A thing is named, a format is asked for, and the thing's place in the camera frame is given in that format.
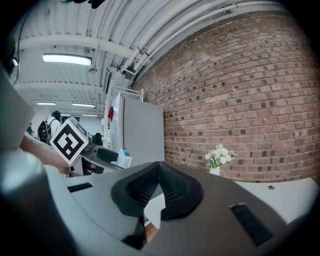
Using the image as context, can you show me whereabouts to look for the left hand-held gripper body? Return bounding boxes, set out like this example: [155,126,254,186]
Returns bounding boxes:
[49,116,105,177]

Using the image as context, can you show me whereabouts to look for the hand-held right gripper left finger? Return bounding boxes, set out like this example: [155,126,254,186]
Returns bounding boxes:
[65,161,162,251]

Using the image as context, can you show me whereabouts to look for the black cable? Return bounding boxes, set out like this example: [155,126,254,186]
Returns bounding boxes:
[12,12,29,86]

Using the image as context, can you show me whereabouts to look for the white flower bouquet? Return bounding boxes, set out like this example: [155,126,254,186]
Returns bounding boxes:
[204,143,238,169]

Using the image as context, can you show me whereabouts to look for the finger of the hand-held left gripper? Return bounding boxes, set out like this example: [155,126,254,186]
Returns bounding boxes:
[83,146,124,173]

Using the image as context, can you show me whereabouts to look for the person's left forearm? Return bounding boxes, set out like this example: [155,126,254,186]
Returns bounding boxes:
[19,135,71,175]

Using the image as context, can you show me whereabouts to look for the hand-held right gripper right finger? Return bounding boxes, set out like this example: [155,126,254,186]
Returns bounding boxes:
[146,161,289,256]

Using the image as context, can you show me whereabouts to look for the ceiling air conditioner unit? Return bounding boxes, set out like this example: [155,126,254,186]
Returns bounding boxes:
[104,66,111,95]

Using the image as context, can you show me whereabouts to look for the white metal shelving rack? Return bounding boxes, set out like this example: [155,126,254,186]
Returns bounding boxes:
[102,84,145,151]

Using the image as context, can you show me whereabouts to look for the blue white bandage box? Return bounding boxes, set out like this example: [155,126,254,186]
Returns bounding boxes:
[110,147,134,169]

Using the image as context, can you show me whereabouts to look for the white ceiling pipe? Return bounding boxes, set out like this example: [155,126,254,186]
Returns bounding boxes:
[119,0,251,74]
[131,4,283,77]

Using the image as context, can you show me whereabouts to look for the long ceiling light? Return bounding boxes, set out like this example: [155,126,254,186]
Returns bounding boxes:
[41,52,93,67]

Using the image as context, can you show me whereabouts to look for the black backpack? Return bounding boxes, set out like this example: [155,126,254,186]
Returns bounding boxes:
[38,119,53,141]

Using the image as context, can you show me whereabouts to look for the white desk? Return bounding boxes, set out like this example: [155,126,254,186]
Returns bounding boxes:
[143,176,320,230]

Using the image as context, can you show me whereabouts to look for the white refrigerator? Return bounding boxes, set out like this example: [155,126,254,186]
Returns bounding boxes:
[104,91,166,169]

